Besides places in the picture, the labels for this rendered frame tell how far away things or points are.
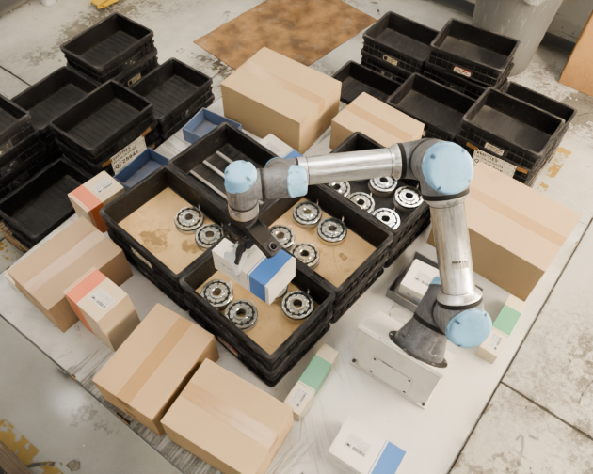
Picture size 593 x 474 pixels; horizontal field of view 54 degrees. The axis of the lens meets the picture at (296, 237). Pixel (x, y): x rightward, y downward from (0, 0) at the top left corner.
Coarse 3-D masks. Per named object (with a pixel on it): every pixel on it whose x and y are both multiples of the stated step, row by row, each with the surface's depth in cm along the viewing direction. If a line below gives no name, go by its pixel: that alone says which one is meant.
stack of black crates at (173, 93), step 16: (176, 64) 312; (144, 80) 302; (160, 80) 312; (176, 80) 317; (192, 80) 313; (208, 80) 301; (144, 96) 308; (160, 96) 309; (176, 96) 309; (192, 96) 295; (208, 96) 308; (160, 112) 302; (176, 112) 292; (192, 112) 302; (160, 128) 290; (176, 128) 297
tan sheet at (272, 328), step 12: (216, 276) 191; (228, 276) 191; (240, 288) 189; (288, 288) 189; (264, 312) 183; (276, 312) 184; (264, 324) 181; (276, 324) 181; (288, 324) 181; (252, 336) 179; (264, 336) 179; (276, 336) 179; (288, 336) 179; (264, 348) 176; (276, 348) 176
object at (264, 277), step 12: (228, 240) 162; (216, 252) 159; (252, 252) 159; (216, 264) 164; (228, 264) 159; (252, 264) 157; (264, 264) 157; (276, 264) 157; (288, 264) 157; (240, 276) 159; (252, 276) 155; (264, 276) 155; (276, 276) 155; (288, 276) 161; (252, 288) 159; (264, 288) 154; (276, 288) 158; (264, 300) 160
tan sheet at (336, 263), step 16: (272, 224) 204; (288, 224) 204; (304, 240) 200; (352, 240) 200; (304, 256) 196; (320, 256) 196; (336, 256) 196; (352, 256) 197; (368, 256) 197; (320, 272) 193; (336, 272) 193; (352, 272) 193
